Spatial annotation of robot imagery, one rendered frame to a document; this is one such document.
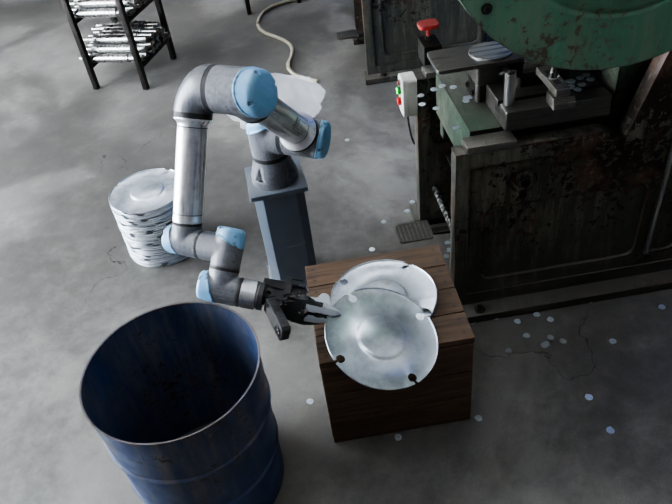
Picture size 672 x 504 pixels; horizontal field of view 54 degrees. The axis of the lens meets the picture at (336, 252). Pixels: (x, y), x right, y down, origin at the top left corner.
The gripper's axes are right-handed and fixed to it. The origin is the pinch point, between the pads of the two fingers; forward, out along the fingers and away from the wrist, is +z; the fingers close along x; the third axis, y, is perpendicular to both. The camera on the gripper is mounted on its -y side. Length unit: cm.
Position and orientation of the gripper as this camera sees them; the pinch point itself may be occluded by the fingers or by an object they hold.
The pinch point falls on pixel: (335, 316)
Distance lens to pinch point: 165.5
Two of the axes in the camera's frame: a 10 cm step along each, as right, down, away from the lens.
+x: -1.4, 7.3, 6.6
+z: 9.8, 1.9, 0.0
